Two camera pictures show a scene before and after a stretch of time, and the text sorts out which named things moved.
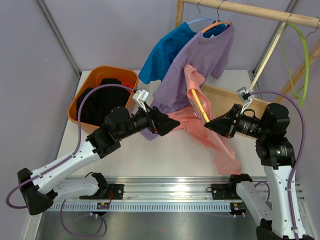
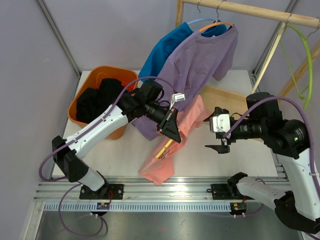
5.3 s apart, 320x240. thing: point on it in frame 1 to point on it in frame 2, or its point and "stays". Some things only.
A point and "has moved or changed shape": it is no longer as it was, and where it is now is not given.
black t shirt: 99,101 stays
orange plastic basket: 129,77 stays
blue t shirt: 168,48 stays
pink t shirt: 193,118 to 160,167
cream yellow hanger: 200,113 to 164,148
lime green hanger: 296,95 has moved or changed shape
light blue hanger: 199,19 stays
